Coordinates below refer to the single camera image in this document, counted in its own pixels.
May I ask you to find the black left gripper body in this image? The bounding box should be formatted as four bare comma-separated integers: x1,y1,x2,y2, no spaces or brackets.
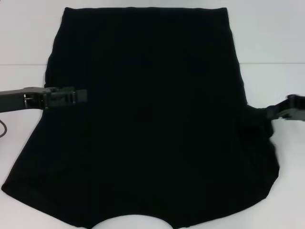
0,86,52,114

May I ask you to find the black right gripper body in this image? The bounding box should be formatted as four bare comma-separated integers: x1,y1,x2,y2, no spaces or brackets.
284,94,305,121

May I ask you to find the black shirt with white print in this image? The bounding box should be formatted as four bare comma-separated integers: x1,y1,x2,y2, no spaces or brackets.
1,7,281,229

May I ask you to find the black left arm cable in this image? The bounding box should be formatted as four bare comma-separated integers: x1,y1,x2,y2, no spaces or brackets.
0,120,8,138

